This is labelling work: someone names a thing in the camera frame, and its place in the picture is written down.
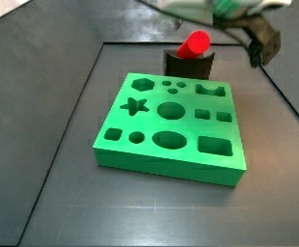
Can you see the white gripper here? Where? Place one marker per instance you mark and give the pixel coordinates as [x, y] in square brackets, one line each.
[229, 9]

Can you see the red cylinder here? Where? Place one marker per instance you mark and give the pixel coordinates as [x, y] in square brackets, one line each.
[195, 45]

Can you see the black curved cradle stand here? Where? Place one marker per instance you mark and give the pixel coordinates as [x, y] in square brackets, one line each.
[187, 68]

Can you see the green foam shape-sorter block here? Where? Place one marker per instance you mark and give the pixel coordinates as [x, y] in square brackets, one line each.
[173, 127]

